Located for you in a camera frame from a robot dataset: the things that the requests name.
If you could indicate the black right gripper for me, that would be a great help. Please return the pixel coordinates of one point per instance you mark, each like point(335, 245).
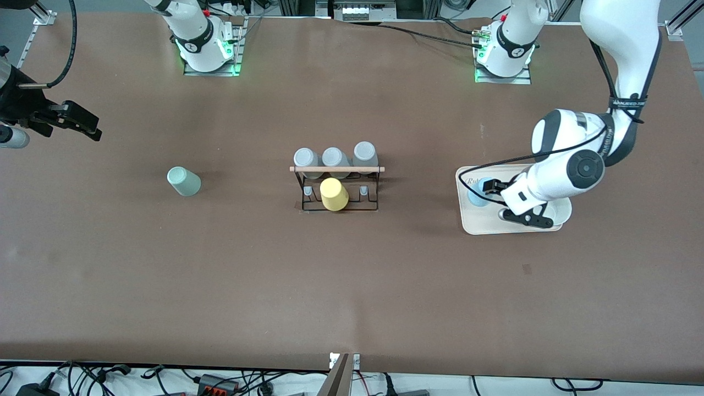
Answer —
point(17, 103)

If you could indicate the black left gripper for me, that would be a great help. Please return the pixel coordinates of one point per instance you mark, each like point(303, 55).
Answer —
point(501, 185)

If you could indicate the light blue cup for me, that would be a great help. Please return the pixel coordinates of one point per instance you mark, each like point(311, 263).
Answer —
point(476, 199)

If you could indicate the pale green cup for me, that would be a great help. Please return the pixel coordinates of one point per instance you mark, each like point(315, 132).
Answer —
point(184, 182)

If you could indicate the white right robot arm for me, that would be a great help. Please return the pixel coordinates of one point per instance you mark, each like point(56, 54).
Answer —
point(195, 33)

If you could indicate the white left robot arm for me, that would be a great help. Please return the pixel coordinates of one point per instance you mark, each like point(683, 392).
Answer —
point(621, 33)

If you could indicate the beige plastic tray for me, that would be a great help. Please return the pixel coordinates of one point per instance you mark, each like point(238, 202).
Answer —
point(484, 221)

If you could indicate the white bowl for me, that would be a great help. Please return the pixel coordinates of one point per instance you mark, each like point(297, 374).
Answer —
point(561, 212)

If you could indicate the grey cup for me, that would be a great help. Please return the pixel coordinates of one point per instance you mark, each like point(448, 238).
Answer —
point(334, 157)
point(307, 158)
point(364, 152)

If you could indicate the yellow cup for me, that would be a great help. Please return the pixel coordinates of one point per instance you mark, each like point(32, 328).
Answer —
point(334, 195)

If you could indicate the black power adapter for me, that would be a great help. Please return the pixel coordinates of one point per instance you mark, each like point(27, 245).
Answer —
point(36, 390)

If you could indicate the black orange connector block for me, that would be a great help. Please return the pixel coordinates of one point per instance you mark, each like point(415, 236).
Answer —
point(217, 384)

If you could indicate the aluminium edge rail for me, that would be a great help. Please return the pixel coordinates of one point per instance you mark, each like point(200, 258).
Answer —
point(27, 47)

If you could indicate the aluminium corner bracket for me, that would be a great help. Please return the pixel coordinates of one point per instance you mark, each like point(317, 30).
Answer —
point(45, 17)
point(675, 31)

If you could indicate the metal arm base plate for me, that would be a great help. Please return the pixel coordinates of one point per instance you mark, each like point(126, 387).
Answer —
point(525, 80)
point(237, 52)

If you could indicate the white mounting bracket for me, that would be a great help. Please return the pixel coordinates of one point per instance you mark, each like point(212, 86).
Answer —
point(356, 361)

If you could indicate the grey metal camera post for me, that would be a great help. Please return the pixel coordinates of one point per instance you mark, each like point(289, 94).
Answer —
point(335, 382)

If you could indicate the aluminium frame rail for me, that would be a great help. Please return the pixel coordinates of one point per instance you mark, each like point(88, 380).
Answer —
point(687, 14)

